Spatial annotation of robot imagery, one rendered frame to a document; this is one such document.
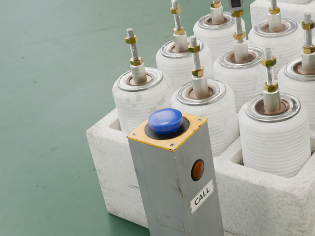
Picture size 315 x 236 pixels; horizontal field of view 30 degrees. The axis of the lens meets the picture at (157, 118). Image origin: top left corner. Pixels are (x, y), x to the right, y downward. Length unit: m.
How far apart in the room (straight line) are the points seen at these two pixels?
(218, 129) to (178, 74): 0.17
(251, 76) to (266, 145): 0.16
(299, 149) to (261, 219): 0.11
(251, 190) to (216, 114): 0.12
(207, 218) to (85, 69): 0.94
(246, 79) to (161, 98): 0.14
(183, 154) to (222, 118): 0.20
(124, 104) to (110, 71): 0.65
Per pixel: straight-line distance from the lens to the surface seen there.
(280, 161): 0.81
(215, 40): 1.08
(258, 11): 1.36
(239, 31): 0.94
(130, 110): 0.93
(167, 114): 0.68
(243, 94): 0.94
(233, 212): 0.87
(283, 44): 1.02
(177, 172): 0.67
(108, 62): 1.63
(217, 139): 0.87
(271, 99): 0.80
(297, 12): 1.31
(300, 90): 0.88
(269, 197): 0.81
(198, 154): 0.70
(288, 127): 0.79
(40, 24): 2.03
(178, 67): 0.99
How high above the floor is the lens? 0.68
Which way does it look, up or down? 31 degrees down
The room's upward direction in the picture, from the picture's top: 11 degrees counter-clockwise
